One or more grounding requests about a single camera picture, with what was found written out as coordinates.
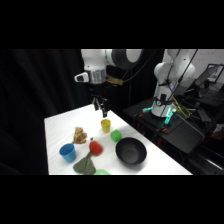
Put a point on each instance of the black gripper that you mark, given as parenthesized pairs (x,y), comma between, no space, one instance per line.
(98,90)

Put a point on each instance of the yellow plastic cup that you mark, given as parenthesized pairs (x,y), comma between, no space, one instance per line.
(105,126)

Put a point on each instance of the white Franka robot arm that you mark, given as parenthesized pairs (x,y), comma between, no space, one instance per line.
(173,70)

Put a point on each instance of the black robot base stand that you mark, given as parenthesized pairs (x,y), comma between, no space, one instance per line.
(180,131)

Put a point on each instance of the black bowl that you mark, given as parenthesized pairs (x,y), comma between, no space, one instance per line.
(131,151)

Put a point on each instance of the blue plastic cup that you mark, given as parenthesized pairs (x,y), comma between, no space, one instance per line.
(68,152)

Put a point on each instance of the green cube block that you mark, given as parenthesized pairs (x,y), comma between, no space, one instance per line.
(116,135)

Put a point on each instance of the brown plush toy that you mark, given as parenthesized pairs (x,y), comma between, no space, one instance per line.
(79,135)

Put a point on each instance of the red cone toy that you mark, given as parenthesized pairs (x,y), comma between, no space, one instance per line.
(95,147)

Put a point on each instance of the dark green knitted cloth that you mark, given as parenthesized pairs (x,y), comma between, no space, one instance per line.
(85,165)

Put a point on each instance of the light green round object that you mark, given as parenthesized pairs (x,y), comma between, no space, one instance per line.
(101,172)

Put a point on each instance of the black curtain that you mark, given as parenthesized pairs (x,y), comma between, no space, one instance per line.
(33,100)

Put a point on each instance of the dark laptop computer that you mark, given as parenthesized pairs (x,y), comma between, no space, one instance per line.
(208,76)

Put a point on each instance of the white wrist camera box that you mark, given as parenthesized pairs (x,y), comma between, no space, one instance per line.
(81,77)

